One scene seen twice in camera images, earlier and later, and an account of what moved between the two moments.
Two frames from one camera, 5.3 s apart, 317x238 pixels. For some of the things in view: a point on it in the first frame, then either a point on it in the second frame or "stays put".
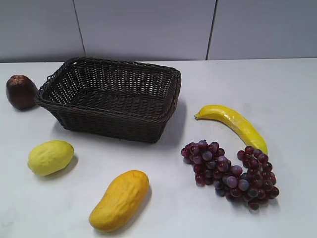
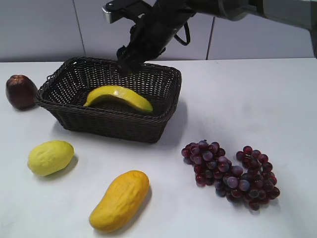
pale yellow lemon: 50,156 stays put
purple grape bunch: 211,166 stays put
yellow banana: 247,131 to 122,93
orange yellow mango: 124,195 stays put
